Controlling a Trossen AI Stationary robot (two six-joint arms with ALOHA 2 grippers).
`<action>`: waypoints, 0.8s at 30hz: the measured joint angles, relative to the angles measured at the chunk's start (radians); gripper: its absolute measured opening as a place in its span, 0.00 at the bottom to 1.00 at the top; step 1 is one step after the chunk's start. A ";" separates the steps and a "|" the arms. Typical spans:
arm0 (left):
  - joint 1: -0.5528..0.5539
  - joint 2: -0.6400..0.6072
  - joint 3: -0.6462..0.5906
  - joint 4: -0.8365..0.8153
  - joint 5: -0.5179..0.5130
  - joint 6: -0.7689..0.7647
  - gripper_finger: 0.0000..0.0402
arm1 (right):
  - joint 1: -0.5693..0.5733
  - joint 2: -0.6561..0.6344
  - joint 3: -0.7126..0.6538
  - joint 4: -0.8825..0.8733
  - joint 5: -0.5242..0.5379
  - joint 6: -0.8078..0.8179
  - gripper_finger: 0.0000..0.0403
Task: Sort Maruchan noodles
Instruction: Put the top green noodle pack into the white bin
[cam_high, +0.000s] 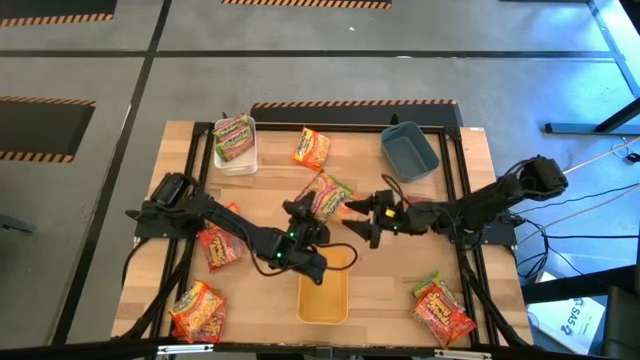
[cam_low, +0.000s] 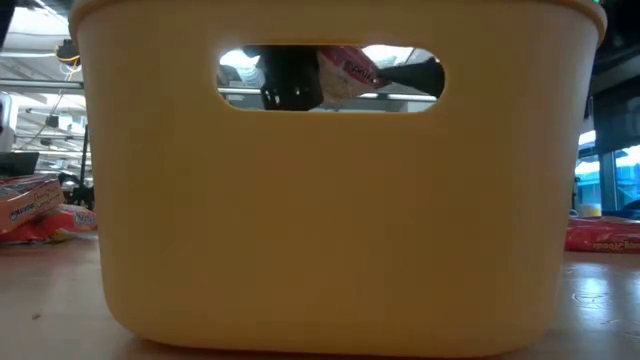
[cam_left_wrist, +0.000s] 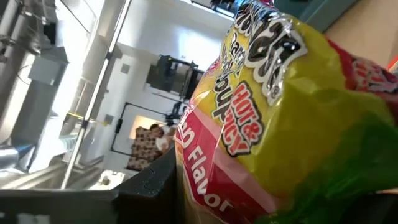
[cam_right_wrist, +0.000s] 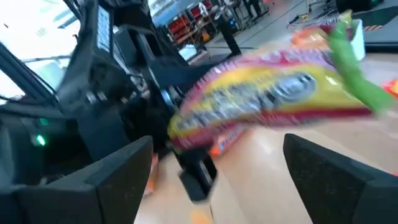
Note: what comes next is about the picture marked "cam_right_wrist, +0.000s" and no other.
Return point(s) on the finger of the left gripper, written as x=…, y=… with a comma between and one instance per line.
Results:
x=196, y=177

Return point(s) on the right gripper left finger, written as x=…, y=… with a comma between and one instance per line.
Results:
x=93, y=199

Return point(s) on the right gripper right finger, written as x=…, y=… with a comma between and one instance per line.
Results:
x=342, y=193

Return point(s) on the lime chili noodle pack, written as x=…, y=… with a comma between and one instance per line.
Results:
x=264, y=93

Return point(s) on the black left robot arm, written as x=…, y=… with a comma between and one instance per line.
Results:
x=90, y=62

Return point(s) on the shelf rack with red bins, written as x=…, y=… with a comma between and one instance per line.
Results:
x=186, y=25

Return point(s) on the black hazard-striped floor mat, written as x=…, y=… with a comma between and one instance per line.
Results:
x=382, y=40

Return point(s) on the black metal table frame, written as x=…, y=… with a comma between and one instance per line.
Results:
x=31, y=77

